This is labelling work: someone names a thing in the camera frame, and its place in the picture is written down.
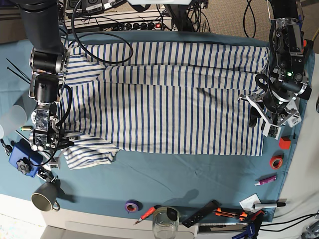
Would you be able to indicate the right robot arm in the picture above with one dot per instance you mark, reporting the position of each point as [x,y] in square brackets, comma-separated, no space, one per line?
[45,29]

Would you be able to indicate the black power strip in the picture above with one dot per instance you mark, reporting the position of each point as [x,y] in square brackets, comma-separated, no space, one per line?
[137,26]

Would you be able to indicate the orange black utility knife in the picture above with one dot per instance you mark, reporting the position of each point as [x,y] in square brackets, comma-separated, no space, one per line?
[231,213]

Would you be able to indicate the clear drinking glass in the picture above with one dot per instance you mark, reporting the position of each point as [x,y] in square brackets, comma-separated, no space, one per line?
[165,223]

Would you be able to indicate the orange handled screwdriver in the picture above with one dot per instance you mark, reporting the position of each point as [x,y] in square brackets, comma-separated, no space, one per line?
[149,212]

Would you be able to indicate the blue box with black knob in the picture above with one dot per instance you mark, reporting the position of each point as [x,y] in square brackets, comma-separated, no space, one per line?
[24,159]

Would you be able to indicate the purple tape roll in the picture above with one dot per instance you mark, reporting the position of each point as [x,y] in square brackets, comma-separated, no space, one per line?
[132,206]

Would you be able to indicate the white packaged item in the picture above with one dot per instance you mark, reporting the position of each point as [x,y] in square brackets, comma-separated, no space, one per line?
[294,118]

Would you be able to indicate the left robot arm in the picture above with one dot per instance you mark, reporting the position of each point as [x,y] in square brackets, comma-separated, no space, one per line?
[286,79]

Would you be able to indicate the blue bar clamp bottom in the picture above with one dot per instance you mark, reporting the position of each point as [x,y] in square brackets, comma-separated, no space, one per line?
[254,223]

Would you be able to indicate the white paper note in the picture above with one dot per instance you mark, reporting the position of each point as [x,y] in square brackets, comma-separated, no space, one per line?
[248,203]

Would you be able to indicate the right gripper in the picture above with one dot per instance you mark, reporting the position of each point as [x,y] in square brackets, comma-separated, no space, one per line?
[61,142]

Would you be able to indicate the short black cable tie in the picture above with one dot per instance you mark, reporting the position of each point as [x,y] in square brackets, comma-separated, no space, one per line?
[19,75]

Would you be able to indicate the blue white striped T-shirt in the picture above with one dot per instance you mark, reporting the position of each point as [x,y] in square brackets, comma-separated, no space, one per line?
[161,97]

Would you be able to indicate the long black cable tie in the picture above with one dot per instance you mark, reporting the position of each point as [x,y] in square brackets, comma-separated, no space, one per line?
[18,70]

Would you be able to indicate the black remote control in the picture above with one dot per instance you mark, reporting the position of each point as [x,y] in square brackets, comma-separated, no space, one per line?
[201,213]

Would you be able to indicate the red cube block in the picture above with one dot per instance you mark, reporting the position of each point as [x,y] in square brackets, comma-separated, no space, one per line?
[285,143]

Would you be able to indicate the white marker pen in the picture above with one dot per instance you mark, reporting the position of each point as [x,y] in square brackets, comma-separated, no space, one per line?
[268,205]

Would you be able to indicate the teal table cloth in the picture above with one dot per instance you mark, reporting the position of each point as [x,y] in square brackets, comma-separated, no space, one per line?
[186,181]

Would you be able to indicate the orange black clamp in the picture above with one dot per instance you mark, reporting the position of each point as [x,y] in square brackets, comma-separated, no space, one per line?
[307,47]

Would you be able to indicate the orange tape roll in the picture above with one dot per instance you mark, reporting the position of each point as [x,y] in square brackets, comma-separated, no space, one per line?
[276,162]

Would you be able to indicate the small brass battery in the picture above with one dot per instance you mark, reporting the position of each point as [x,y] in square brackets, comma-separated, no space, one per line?
[26,128]

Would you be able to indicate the frosted plastic cup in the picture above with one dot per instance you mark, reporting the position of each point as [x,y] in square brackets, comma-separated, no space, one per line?
[12,120]

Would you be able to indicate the grey ceramic mug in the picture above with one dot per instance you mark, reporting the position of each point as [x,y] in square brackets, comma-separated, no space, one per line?
[44,198]

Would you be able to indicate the purple glue tube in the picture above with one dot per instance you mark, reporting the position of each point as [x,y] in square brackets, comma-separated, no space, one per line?
[266,180]

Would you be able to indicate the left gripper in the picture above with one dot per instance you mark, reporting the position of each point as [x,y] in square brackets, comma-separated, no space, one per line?
[273,107]

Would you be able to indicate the black stick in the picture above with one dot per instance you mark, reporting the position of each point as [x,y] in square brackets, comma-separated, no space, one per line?
[29,138]

